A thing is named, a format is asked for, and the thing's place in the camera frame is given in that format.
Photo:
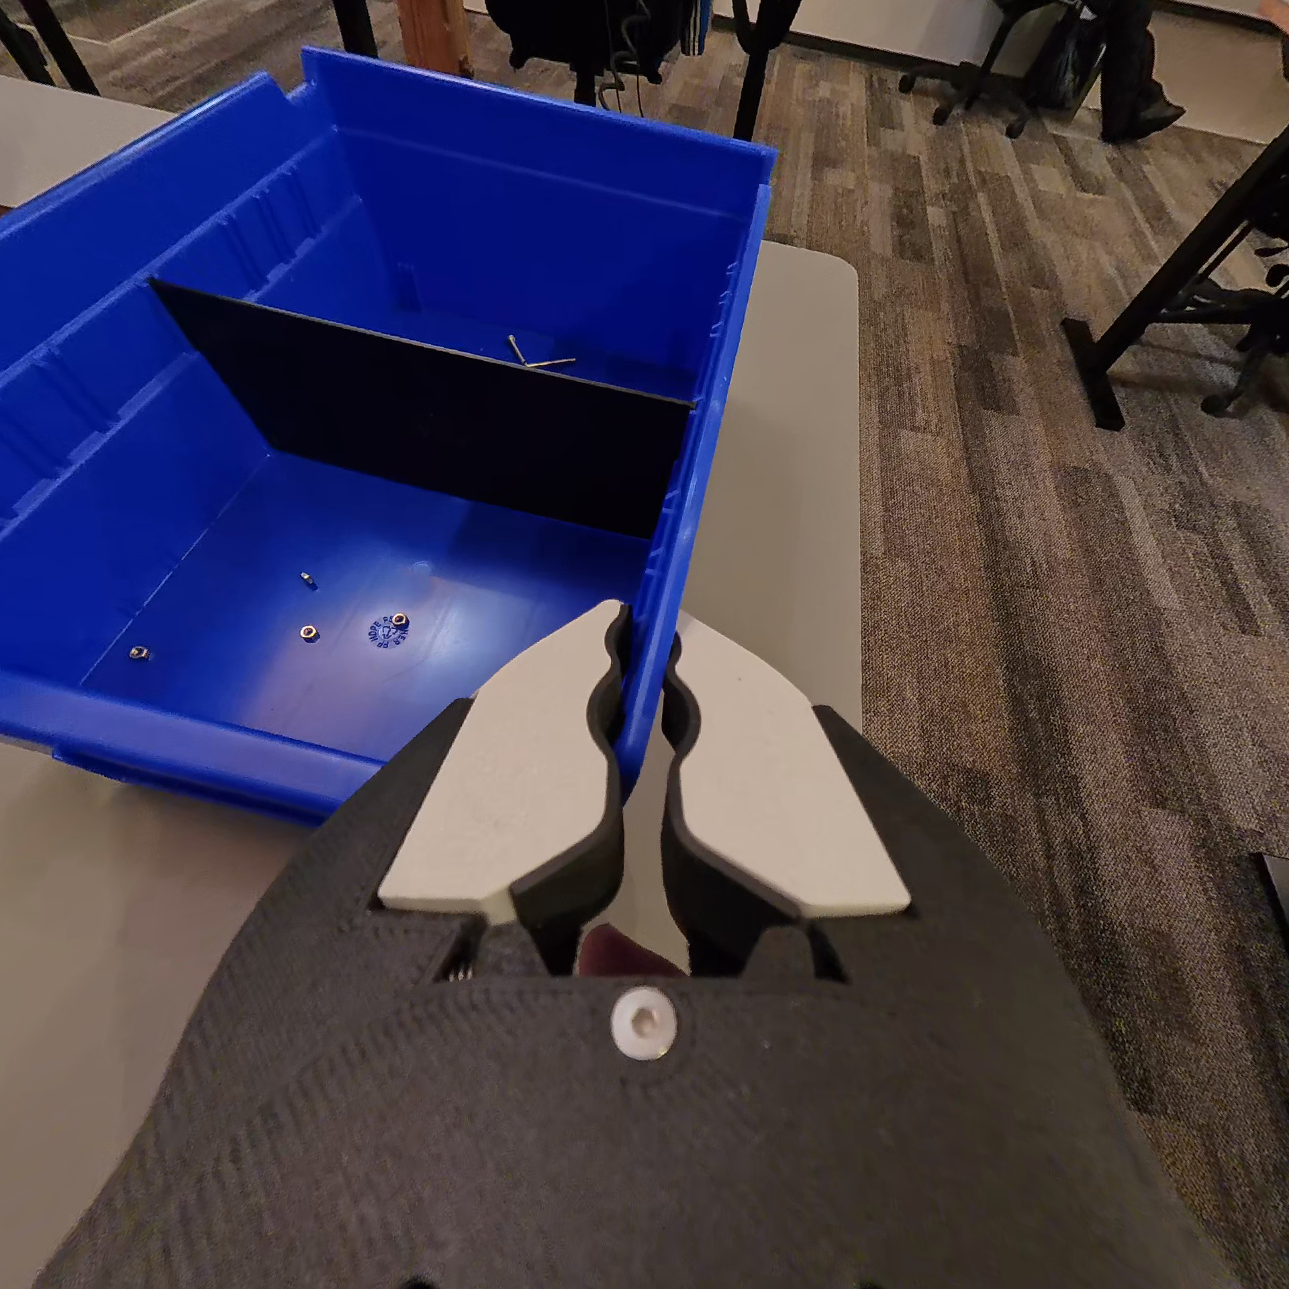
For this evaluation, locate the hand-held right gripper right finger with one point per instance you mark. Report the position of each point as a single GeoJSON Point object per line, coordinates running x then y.
{"type": "Point", "coordinates": [775, 796]}

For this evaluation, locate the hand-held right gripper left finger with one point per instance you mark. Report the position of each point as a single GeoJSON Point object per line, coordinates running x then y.
{"type": "Point", "coordinates": [504, 796]}

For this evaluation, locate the blue plastic bin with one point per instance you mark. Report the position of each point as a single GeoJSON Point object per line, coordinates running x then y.
{"type": "Point", "coordinates": [524, 222]}

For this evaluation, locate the black bin divider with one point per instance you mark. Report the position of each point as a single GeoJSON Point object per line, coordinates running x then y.
{"type": "Point", "coordinates": [423, 423]}

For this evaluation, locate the black stand pole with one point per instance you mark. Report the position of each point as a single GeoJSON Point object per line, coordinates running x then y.
{"type": "Point", "coordinates": [757, 71]}

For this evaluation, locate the wooden table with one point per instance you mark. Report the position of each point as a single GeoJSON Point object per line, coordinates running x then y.
{"type": "Point", "coordinates": [432, 25]}

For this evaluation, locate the blue striped jacket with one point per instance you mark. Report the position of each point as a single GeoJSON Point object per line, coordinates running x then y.
{"type": "Point", "coordinates": [693, 25]}

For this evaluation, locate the black table leg frame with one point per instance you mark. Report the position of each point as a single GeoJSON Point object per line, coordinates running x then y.
{"type": "Point", "coordinates": [1158, 292]}

